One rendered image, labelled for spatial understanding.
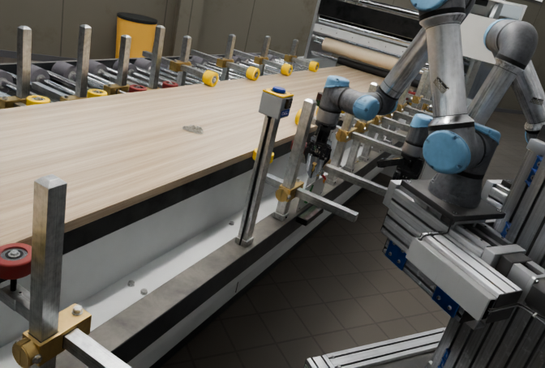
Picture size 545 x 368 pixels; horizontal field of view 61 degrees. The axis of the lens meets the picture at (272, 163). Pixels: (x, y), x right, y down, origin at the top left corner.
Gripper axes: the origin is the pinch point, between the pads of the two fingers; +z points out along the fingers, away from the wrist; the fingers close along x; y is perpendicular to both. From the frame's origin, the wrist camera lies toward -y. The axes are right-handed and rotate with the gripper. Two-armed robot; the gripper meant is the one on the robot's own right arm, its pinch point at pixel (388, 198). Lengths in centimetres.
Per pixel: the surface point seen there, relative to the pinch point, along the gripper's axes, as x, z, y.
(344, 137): 16.5, -12.1, -29.6
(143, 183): -81, -7, -54
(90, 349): -126, 1, -23
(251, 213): -57, 0, -30
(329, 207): -26.5, 1.5, -14.8
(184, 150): -51, -7, -64
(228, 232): -42, 21, -45
